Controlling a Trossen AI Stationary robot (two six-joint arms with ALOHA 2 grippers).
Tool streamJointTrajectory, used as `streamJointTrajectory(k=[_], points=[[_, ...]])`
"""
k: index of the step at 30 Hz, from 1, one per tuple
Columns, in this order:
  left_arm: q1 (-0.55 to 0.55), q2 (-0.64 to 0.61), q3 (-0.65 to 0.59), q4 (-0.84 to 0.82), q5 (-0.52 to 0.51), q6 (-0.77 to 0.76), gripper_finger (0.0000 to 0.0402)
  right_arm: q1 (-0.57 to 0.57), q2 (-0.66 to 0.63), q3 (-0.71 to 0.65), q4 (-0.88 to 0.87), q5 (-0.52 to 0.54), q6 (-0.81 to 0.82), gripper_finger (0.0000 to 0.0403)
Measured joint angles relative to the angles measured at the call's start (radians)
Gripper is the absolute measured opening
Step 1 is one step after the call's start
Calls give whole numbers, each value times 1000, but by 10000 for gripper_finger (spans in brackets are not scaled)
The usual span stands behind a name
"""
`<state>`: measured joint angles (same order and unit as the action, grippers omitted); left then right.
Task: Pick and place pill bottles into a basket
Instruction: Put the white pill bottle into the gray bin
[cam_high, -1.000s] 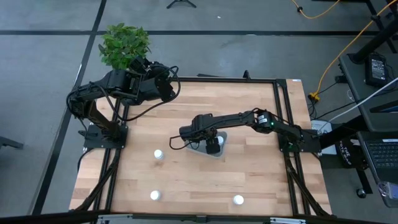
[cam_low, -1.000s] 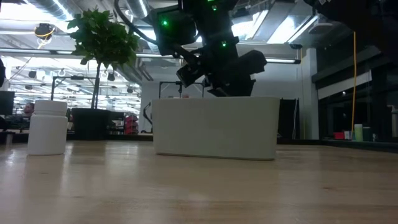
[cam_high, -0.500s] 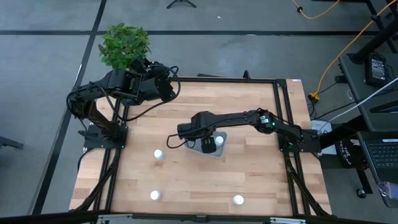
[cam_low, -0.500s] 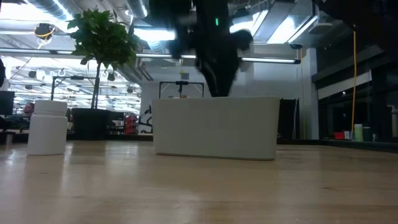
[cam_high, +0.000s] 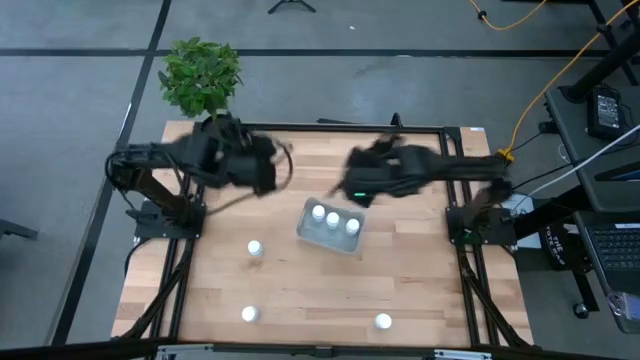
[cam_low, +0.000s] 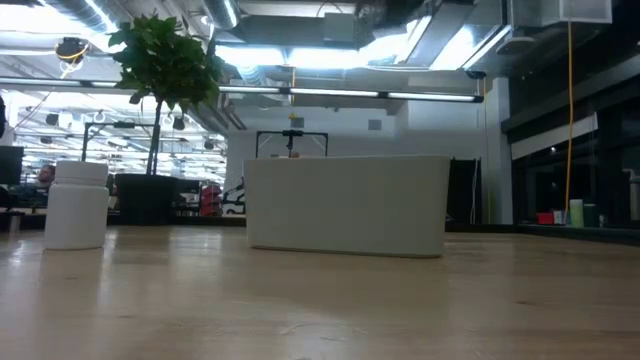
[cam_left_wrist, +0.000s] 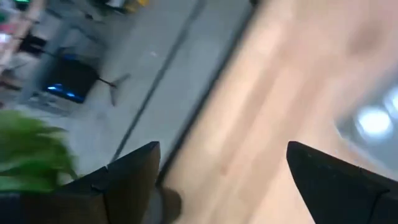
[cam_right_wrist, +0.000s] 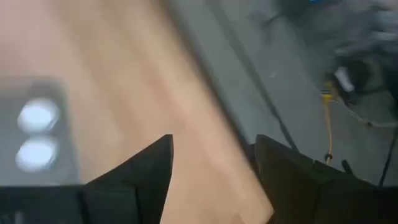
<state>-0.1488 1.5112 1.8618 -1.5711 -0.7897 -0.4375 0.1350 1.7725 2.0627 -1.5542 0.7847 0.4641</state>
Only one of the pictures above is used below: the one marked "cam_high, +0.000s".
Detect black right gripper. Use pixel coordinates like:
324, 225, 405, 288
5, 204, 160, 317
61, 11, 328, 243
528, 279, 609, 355
328, 133, 432, 209

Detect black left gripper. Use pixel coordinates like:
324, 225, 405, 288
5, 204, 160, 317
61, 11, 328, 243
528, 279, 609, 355
214, 132, 279, 198

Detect grey plastic basket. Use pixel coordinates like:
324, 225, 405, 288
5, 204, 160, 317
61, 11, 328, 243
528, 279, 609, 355
295, 196, 366, 256

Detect black plant pot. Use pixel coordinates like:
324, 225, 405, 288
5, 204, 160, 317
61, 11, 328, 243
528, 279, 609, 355
200, 112, 240, 139

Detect green leafy plant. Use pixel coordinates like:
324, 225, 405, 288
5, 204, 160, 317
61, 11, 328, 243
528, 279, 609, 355
157, 35, 245, 121

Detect black tripod feet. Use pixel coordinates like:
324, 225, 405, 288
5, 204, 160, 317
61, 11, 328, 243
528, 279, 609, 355
267, 0, 317, 15

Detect black bag with white print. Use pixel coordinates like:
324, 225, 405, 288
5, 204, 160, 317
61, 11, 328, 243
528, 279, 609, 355
538, 224, 572, 270

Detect black side desk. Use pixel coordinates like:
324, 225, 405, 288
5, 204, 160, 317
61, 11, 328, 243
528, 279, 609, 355
543, 84, 640, 212

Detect dark furniture leg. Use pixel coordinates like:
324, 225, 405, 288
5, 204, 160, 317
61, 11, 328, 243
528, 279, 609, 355
0, 218, 39, 242

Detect black power adapter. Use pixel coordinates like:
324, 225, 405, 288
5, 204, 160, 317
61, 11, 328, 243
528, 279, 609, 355
585, 87, 626, 140

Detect dark laptop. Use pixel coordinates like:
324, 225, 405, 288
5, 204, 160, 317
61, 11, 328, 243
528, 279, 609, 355
574, 212, 640, 334

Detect black metal stand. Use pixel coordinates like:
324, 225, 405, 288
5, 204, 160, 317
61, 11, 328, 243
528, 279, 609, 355
557, 0, 640, 104

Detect black aluminium table frame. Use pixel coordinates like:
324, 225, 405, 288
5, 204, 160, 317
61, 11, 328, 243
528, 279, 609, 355
114, 121, 534, 351

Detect black overhead mount beam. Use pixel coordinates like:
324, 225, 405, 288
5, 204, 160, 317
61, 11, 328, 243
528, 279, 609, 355
0, 338, 640, 360

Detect silver metal bracket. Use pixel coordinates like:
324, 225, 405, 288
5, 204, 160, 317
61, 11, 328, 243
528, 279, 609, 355
433, 348, 492, 360
156, 343, 215, 360

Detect yellow cable with black connector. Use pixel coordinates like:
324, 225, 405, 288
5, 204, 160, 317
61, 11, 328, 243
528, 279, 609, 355
467, 0, 549, 32

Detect white cable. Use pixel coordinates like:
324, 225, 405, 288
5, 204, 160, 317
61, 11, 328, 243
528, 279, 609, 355
527, 123, 640, 197

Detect long yellow extension cable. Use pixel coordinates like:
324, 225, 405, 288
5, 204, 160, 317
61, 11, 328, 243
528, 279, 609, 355
497, 0, 640, 164

